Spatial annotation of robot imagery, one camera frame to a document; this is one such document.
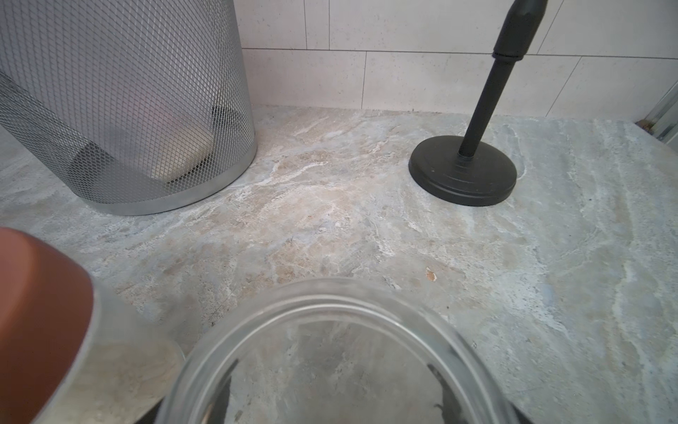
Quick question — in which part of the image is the black microphone stand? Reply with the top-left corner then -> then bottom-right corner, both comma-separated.
408,0 -> 547,207

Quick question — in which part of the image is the clear rice jar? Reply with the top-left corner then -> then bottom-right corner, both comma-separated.
156,278 -> 515,423

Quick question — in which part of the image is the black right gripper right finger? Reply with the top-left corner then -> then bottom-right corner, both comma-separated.
427,363 -> 533,424

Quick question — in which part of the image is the red lidded rice jar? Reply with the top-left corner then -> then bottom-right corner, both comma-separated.
1,228 -> 185,423

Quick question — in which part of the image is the metal mesh waste bin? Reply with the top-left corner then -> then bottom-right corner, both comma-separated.
1,1 -> 258,216

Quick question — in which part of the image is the aluminium corner profile right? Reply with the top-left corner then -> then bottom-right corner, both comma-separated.
636,84 -> 677,151

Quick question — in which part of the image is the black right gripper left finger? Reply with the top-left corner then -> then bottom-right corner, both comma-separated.
136,360 -> 238,424

